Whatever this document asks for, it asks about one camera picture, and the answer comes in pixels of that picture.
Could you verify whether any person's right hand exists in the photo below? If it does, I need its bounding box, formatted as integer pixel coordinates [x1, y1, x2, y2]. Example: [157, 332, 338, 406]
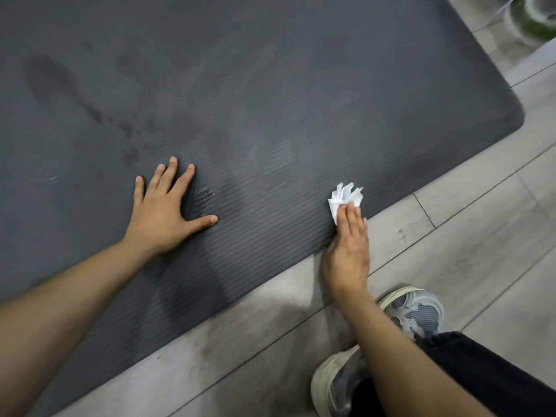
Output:
[321, 202, 371, 300]

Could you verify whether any person's left hand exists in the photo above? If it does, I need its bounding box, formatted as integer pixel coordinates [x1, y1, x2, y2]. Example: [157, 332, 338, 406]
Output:
[123, 156, 219, 258]

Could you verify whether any white wipe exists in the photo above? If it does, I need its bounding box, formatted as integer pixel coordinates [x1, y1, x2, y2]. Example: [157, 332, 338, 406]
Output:
[327, 182, 365, 226]

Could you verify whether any dark grey yoga mat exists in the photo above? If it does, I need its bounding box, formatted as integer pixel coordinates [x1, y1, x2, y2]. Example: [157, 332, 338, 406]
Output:
[0, 0, 525, 417]

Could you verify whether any white wipe tub green spout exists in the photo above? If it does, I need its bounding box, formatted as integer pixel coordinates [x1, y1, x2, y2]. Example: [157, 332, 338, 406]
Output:
[503, 0, 556, 46]

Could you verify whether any person's right forearm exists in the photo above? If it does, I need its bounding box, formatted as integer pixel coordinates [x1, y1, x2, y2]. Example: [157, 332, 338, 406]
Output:
[336, 290, 496, 417]

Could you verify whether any person's left forearm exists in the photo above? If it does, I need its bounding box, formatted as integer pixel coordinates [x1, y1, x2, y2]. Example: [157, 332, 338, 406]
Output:
[0, 239, 153, 417]

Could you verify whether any person's left shoe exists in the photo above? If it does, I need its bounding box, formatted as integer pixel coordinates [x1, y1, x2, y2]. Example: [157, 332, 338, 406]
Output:
[310, 345, 371, 417]

